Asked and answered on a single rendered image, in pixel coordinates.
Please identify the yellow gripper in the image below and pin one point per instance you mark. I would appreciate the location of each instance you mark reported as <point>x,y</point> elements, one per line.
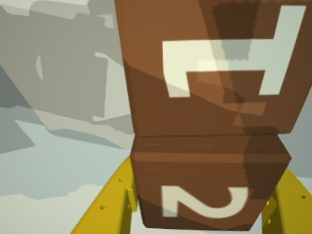
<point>288,210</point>

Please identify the brown number cube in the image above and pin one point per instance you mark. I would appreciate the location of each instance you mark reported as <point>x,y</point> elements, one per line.
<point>215,67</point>
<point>212,183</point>

